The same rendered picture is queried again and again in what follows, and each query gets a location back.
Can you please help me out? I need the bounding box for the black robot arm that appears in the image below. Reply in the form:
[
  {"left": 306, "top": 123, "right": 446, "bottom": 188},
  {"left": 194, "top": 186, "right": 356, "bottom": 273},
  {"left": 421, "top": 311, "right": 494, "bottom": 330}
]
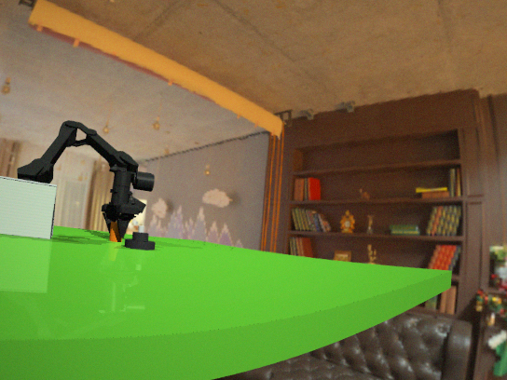
[{"left": 17, "top": 120, "right": 155, "bottom": 192}]

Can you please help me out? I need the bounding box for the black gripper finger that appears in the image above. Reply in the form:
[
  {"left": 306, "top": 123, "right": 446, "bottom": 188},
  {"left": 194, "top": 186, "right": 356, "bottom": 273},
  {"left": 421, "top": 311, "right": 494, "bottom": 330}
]
[
  {"left": 103, "top": 212, "right": 116, "bottom": 234},
  {"left": 116, "top": 213, "right": 136, "bottom": 238}
]

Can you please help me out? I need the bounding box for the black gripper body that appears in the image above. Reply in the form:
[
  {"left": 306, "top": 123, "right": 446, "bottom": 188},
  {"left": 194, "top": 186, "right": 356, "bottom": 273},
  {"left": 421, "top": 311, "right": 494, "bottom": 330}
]
[{"left": 102, "top": 185, "right": 140, "bottom": 216}]

